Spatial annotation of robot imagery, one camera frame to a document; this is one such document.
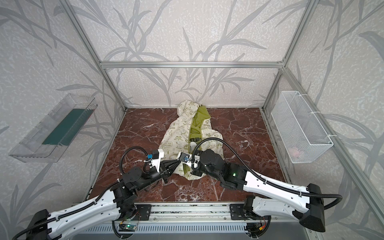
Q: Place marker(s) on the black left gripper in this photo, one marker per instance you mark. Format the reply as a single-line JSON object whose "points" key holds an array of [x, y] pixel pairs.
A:
{"points": [[163, 171]]}

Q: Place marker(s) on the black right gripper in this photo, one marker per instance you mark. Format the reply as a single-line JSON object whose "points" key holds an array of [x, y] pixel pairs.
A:
{"points": [[192, 163]]}

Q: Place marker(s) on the white green printed jacket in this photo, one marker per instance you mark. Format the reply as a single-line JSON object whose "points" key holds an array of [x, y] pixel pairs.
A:
{"points": [[191, 127]]}

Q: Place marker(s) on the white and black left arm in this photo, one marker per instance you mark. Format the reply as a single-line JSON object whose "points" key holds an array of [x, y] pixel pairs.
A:
{"points": [[117, 202]]}

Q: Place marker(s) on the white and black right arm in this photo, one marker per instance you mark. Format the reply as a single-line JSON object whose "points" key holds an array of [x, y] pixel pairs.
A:
{"points": [[278, 198]]}

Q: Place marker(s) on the green circuit board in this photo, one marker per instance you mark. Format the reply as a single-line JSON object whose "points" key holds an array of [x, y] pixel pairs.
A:
{"points": [[127, 227]]}

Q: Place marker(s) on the pink object in basket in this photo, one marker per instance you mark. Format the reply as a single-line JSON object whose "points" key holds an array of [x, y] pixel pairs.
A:
{"points": [[295, 153]]}

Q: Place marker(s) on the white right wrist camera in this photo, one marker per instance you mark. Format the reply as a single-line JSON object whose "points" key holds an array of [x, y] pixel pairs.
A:
{"points": [[184, 158]]}

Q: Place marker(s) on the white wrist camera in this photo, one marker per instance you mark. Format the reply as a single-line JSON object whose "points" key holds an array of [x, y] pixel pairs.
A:
{"points": [[184, 158], [155, 158]]}

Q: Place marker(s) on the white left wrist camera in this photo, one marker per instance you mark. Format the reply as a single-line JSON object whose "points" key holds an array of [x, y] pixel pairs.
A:
{"points": [[155, 158]]}

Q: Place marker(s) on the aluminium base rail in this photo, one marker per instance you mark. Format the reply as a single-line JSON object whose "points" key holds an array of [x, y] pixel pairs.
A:
{"points": [[190, 218]]}

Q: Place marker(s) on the right wired connector board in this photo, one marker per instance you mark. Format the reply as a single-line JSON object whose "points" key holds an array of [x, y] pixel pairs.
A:
{"points": [[255, 230]]}

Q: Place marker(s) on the white wire mesh basket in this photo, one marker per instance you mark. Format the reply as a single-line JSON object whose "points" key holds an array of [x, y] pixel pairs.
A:
{"points": [[299, 127]]}

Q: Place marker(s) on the clear plastic wall tray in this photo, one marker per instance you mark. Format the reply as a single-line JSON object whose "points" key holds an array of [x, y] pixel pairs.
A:
{"points": [[48, 141]]}

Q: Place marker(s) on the aluminium enclosure frame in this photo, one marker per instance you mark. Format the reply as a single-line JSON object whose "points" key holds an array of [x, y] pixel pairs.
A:
{"points": [[361, 181]]}

